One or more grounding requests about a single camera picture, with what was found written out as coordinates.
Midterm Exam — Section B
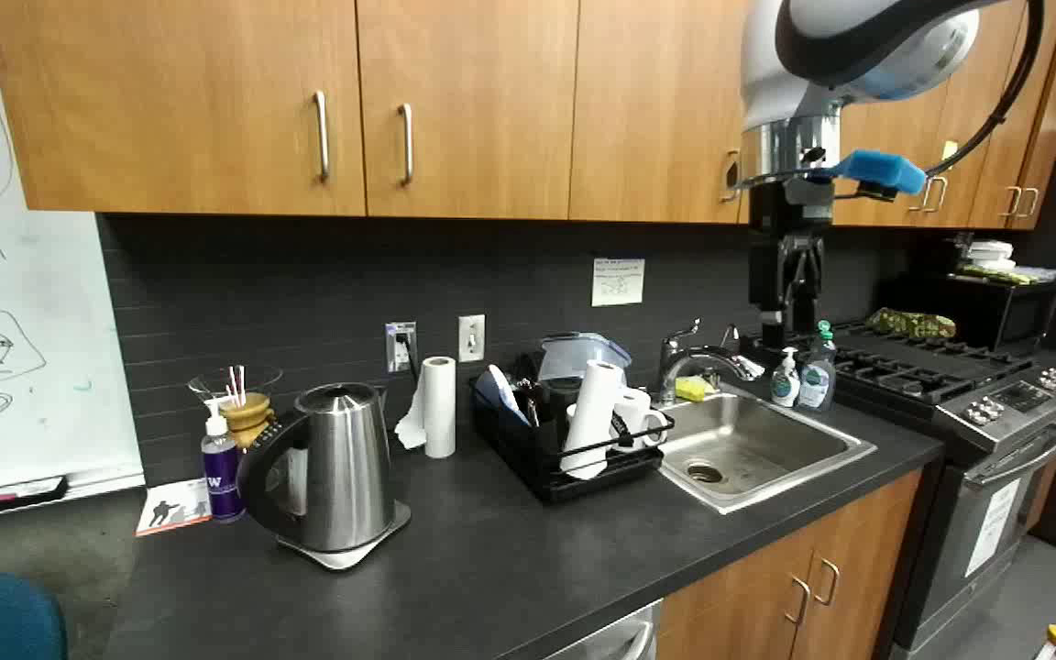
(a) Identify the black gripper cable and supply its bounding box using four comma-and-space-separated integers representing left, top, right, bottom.
918, 0, 1052, 185

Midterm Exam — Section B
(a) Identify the clear plastic container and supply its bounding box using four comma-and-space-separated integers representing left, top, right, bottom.
535, 332, 634, 390

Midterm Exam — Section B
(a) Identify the dish soap bottle green cap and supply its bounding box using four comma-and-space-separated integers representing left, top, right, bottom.
795, 321, 840, 415

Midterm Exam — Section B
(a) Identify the white dishes stack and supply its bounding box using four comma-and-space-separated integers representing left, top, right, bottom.
950, 240, 1056, 290

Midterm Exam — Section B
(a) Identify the black wire dish rack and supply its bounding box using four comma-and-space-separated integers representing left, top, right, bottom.
471, 348, 680, 508

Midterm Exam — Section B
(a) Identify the whiteboard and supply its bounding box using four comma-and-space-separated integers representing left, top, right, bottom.
0, 0, 150, 508

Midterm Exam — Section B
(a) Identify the green patterned oven mitt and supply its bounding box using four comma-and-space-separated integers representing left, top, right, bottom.
861, 305, 962, 344

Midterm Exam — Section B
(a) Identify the black toaster oven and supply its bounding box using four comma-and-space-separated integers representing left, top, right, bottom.
872, 269, 1056, 360

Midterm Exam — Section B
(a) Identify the chrome faucet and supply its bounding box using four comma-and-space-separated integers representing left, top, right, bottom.
658, 321, 751, 397

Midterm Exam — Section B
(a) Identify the white paper towel roll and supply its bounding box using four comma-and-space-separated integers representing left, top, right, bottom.
393, 351, 462, 466

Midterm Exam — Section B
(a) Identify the wooden cabinet door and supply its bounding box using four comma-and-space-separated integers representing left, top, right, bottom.
569, 0, 758, 228
968, 0, 1056, 236
0, 0, 366, 221
834, 102, 937, 232
795, 469, 927, 660
652, 535, 823, 660
926, 59, 1009, 232
357, 0, 585, 223

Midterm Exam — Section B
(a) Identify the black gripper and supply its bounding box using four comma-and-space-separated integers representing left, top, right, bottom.
746, 181, 838, 360

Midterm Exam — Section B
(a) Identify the plain wall outlet plate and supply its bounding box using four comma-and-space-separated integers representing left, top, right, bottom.
455, 311, 492, 368

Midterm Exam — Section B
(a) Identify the wooden upper cabinet door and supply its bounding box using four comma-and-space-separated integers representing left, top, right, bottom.
357, 0, 585, 223
926, 59, 1009, 232
968, 0, 1056, 236
569, 0, 758, 228
834, 102, 937, 232
0, 0, 366, 221

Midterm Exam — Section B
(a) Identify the yellow sponge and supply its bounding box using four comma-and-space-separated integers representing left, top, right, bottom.
671, 376, 722, 411

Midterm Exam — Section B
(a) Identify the stainless gas stove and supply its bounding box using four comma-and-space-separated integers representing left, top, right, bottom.
834, 321, 1056, 653

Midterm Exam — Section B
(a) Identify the stainless steel sink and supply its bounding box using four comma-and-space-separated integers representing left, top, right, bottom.
652, 386, 879, 519

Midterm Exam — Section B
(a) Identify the wooden lower cabinet door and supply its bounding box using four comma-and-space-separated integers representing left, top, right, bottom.
652, 535, 823, 660
795, 469, 927, 660

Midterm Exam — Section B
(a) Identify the stainless steel dishwasher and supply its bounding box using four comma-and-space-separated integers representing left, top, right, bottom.
543, 599, 668, 660

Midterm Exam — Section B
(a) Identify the stainless steel electric kettle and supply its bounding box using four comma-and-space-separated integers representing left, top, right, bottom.
238, 382, 401, 558

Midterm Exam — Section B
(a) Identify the purple pump bottle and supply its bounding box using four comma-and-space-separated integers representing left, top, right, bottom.
200, 401, 245, 529

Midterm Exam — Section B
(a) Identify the silver wall outlet plate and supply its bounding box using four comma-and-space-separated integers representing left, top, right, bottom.
383, 321, 422, 377

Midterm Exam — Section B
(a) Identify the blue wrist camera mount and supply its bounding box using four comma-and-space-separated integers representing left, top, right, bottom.
824, 147, 932, 202

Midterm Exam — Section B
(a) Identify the clear glass with straws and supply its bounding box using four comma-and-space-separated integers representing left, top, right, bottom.
183, 360, 288, 415

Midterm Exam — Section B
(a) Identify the clear pump soap dispenser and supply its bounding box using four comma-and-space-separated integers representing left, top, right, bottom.
767, 344, 802, 411

